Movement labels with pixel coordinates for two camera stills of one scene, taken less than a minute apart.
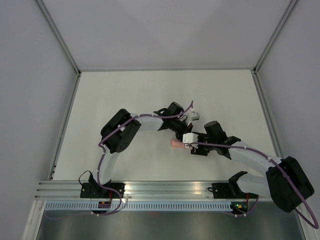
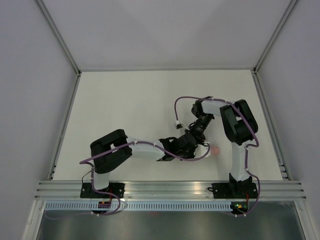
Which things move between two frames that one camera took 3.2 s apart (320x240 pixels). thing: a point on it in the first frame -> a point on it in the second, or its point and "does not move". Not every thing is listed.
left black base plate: [95, 190] does not move
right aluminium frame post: [288, 9] does not move
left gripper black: [186, 129] -> [192, 156]
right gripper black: [199, 151] -> [199, 138]
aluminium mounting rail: [149, 190] does not move
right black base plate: [227, 190] does not move
